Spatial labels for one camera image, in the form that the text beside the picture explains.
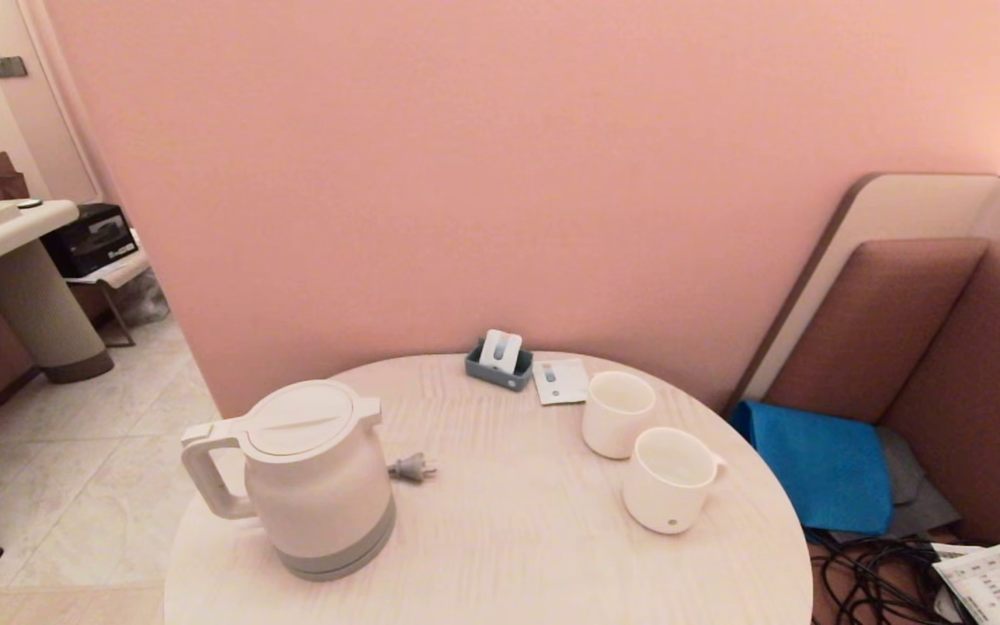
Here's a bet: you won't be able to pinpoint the white electric kettle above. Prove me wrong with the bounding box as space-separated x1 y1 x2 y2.
180 378 398 582

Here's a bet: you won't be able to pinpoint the teal sachet holder tray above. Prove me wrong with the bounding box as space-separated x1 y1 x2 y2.
464 341 536 392

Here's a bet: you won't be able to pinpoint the flat white square packet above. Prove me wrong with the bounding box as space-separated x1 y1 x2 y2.
531 357 592 407

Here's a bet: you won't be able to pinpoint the plain white ribbed mug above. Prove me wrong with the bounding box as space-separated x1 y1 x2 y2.
581 370 658 461

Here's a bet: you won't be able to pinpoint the grey power plug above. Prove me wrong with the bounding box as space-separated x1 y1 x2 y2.
386 451 438 484

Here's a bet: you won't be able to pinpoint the white ribbed mug with logo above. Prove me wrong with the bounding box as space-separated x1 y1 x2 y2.
621 425 729 536

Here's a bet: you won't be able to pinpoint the grey round kettle base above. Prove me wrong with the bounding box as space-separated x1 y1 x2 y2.
277 521 398 582

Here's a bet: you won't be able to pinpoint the clear plastic bag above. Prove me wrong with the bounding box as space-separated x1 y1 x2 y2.
107 269 172 328

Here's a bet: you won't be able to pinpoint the blue folded cloth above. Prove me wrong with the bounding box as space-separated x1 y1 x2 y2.
729 398 895 536

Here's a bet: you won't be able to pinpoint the small beige metal-legged bench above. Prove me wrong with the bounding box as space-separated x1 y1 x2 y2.
63 252 152 348

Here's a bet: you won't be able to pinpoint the beige headboard panel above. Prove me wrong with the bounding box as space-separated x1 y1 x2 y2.
730 172 1000 409

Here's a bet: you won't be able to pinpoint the black box appliance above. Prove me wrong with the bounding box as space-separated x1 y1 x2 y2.
40 202 140 280

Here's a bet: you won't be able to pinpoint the brown upholstered sofa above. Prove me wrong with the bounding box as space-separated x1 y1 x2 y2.
730 238 1000 625

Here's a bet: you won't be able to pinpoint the grey folded cloth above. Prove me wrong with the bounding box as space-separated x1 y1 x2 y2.
878 425 963 541

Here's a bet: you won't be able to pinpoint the printed white paper sheet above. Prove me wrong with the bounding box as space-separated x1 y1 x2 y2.
932 543 1000 625

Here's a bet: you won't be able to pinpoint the black tangled cables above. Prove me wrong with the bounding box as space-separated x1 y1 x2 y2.
811 528 1000 625

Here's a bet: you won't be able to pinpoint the white pedestal counter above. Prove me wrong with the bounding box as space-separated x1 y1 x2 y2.
0 199 115 385

